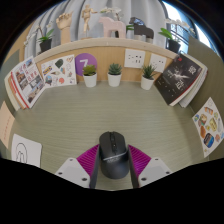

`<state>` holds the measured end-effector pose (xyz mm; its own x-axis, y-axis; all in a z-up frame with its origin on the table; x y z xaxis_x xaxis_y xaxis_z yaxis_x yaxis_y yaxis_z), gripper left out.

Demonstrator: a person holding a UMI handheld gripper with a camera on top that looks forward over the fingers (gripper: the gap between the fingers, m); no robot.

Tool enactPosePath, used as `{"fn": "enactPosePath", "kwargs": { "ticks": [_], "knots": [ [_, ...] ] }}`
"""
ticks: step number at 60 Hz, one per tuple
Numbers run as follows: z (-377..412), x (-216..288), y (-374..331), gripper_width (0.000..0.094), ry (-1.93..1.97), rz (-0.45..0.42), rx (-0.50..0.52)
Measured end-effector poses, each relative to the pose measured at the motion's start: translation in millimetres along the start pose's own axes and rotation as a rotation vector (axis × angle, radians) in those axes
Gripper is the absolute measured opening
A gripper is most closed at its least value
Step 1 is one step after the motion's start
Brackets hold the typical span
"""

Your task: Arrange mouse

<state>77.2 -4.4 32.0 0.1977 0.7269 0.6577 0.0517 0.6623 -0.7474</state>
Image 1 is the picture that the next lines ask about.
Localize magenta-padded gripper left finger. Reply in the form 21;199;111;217
54;143;101;189

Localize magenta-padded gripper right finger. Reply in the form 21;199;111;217
128;144;173;188

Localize black computer mouse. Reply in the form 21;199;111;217
98;130;130;180

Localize white printed mouse pad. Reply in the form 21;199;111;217
11;133;43;168

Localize white sticker sheet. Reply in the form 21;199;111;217
192;96;224;158
40;54;78;89

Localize beige booklet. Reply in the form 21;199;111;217
0;100;16;149

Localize small succulent in white pot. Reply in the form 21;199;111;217
140;63;157;91
107;62;123;88
82;64;98;88

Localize dark-covered book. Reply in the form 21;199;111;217
153;54;203;107

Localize picture-covered white book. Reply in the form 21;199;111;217
11;55;46;109

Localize red book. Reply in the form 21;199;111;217
9;70;30;110

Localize purple round number sign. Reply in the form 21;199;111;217
74;52;99;77

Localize white orchid in black pot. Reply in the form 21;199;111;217
158;18;196;54
24;21;56;53

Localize wooden desk shelf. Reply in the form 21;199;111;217
33;36;178;84

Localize dark horse figurine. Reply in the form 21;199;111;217
128;16;155;44

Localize wooden hand model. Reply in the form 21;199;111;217
55;10;74;45

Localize window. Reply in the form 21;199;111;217
163;1;214;56

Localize pink horse figurine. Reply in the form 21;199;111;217
98;16;127;39

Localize wooden artist mannequin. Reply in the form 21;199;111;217
80;4;99;38

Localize grey curtain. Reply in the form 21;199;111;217
24;0;168;61

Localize white orchid plant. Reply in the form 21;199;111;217
99;6;134;39

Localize white wall outlet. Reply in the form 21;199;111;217
123;48;146;69
148;53;168;74

